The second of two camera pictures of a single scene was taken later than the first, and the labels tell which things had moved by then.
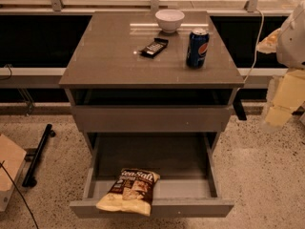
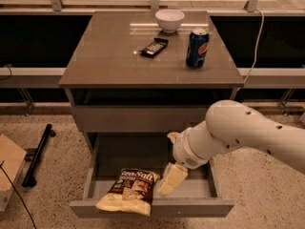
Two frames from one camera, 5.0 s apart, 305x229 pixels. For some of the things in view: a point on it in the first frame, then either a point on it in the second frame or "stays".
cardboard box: x=11 y=158 stays
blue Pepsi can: x=197 y=48 stays
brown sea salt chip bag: x=131 y=192 stays
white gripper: x=292 y=45 to x=183 y=151
